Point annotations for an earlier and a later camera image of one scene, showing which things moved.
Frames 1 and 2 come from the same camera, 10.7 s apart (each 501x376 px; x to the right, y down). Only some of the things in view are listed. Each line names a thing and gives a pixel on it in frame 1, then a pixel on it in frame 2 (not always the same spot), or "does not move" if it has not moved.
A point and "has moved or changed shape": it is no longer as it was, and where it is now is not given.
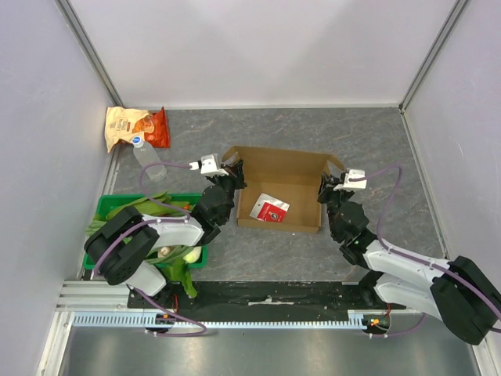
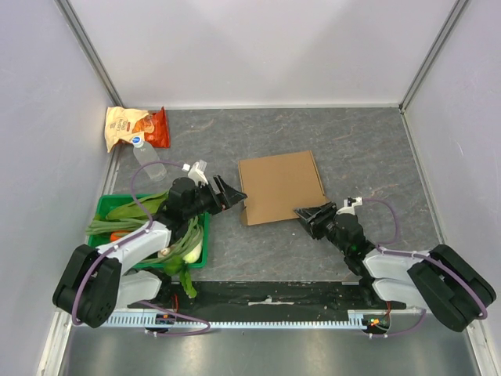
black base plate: [259, 298] does not move
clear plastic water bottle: [145, 156] does not move
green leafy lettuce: [178, 271] does not move
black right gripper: [329, 192] to [321, 220]
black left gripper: [236, 175] to [227, 197]
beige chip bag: [119, 124] does not move
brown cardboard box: [282, 187] has moved or changed shape
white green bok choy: [191, 257] does not move
